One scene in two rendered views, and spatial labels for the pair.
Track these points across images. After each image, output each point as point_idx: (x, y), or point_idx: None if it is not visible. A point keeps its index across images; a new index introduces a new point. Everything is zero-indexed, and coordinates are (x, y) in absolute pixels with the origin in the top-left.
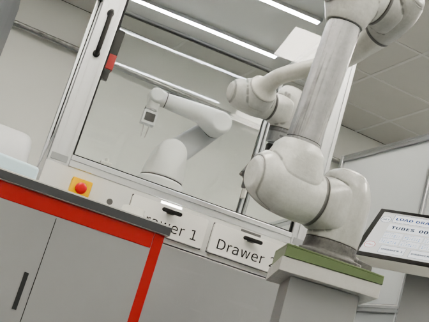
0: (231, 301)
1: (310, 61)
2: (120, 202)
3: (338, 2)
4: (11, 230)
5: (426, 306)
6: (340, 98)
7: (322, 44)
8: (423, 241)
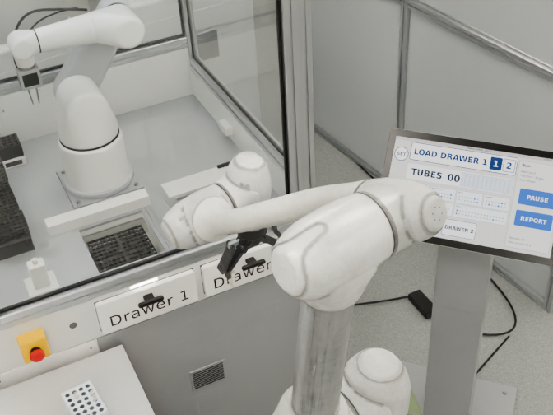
0: (251, 310)
1: (274, 214)
2: (85, 318)
3: (316, 302)
4: None
5: (470, 257)
6: (301, 33)
7: (307, 333)
8: (456, 198)
